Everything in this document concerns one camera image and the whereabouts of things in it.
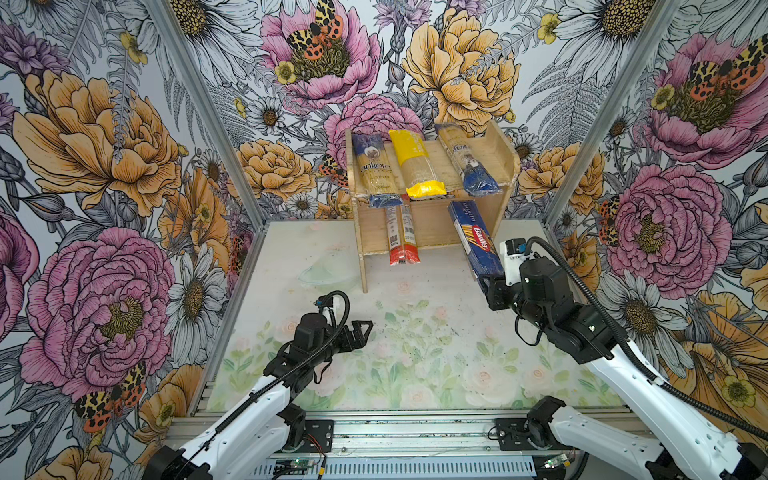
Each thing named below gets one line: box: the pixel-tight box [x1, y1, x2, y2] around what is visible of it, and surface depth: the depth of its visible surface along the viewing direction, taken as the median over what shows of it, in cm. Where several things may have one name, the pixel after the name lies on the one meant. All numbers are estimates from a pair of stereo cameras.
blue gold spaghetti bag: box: [438, 123, 502, 197], surface depth 72 cm
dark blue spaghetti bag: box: [351, 133, 403, 208], surface depth 70 cm
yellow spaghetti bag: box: [388, 129, 447, 198], surface depth 72 cm
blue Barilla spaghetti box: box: [448, 200, 505, 297], surface depth 75 cm
